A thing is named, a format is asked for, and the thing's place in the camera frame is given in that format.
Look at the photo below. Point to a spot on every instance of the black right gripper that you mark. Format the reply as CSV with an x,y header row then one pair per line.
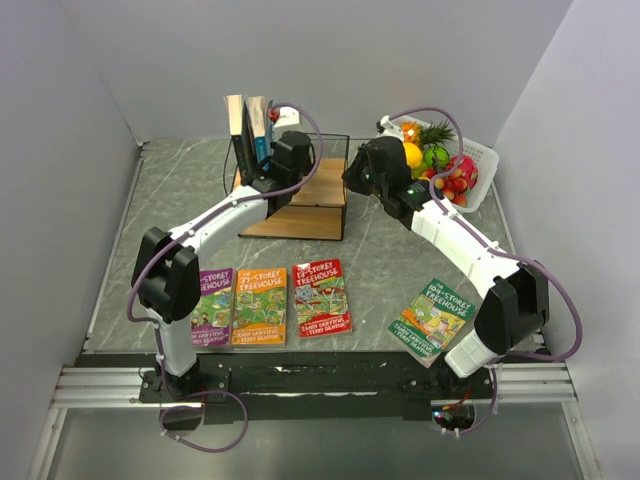
x,y
351,176

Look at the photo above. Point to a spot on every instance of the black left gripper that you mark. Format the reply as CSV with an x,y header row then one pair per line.
x,y
308,167

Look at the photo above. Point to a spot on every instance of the blue comic cover book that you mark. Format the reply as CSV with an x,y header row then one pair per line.
x,y
258,108

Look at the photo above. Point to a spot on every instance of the dark grey cover book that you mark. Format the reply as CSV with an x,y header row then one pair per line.
x,y
240,133

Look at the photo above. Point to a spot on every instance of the red 13-storey treehouse book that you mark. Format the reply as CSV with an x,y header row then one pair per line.
x,y
320,297

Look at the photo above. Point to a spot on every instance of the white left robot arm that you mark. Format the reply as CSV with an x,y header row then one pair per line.
x,y
165,284

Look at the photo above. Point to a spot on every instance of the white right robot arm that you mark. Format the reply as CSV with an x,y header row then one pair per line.
x,y
515,296

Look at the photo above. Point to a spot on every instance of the orange round fruit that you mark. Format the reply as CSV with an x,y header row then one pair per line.
x,y
413,155

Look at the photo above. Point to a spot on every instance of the orange spiky fruit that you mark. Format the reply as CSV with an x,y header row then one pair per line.
x,y
412,133

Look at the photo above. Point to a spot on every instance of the wooden two-tier metal shelf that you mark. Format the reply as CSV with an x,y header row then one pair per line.
x,y
318,210

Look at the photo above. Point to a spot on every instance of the green apple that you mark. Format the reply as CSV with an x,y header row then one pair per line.
x,y
436,157

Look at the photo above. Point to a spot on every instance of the pink dragon fruit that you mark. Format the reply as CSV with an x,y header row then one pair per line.
x,y
464,178

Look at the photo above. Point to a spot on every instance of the white plastic fruit basket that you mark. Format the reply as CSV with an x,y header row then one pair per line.
x,y
442,134

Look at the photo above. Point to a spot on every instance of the orange 39-storey treehouse book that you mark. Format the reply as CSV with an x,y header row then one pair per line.
x,y
260,307

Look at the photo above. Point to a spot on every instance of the green 104-storey treehouse book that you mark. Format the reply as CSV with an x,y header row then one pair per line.
x,y
431,321

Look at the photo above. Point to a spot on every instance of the purple 117-storey treehouse book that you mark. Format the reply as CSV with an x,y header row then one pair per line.
x,y
210,320

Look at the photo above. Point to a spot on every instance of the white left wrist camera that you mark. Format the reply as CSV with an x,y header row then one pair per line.
x,y
284,118

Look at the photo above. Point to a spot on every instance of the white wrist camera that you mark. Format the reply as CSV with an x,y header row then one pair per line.
x,y
284,118
387,128

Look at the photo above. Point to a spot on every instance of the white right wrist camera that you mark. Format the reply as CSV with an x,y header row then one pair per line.
x,y
387,128

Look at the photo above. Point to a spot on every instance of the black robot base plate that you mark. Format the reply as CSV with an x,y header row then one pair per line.
x,y
315,385

